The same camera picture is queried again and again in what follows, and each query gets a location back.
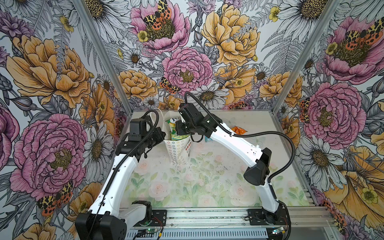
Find yellow green Fox's packet back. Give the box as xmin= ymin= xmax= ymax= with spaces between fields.
xmin=166 ymin=118 xmax=189 ymax=141

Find orange snack packet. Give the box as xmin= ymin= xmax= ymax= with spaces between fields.
xmin=231 ymin=126 xmax=247 ymax=135

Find white patterned paper bag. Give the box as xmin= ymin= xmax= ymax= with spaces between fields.
xmin=155 ymin=108 xmax=192 ymax=165

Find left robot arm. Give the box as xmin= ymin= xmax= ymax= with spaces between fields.
xmin=75 ymin=127 xmax=166 ymax=240

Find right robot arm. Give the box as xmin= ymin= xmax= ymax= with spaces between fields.
xmin=176 ymin=115 xmax=291 ymax=225

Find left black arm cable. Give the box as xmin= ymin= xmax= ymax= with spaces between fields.
xmin=86 ymin=109 xmax=160 ymax=240

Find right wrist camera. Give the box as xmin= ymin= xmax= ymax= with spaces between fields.
xmin=178 ymin=103 xmax=204 ymax=123

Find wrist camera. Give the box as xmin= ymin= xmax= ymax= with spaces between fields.
xmin=128 ymin=118 xmax=152 ymax=142
xmin=178 ymin=103 xmax=204 ymax=123

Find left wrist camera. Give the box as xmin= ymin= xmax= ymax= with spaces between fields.
xmin=128 ymin=118 xmax=152 ymax=142

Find right black corrugated cable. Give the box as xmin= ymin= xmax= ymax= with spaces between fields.
xmin=184 ymin=91 xmax=296 ymax=240

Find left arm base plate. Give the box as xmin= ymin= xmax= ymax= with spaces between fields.
xmin=134 ymin=210 xmax=168 ymax=227

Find aluminium front rail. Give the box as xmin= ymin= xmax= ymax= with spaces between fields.
xmin=152 ymin=206 xmax=335 ymax=229

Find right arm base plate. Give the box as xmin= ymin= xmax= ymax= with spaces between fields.
xmin=245 ymin=208 xmax=290 ymax=226

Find white vented cable duct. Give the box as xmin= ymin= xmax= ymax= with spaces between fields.
xmin=125 ymin=228 xmax=269 ymax=240

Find left aluminium corner post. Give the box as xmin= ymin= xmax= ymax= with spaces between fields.
xmin=74 ymin=1 xmax=133 ymax=117

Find aluminium corner post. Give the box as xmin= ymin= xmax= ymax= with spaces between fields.
xmin=271 ymin=0 xmax=341 ymax=115
xmin=74 ymin=1 xmax=133 ymax=117

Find right aluminium corner post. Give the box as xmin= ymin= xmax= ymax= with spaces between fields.
xmin=271 ymin=0 xmax=341 ymax=115

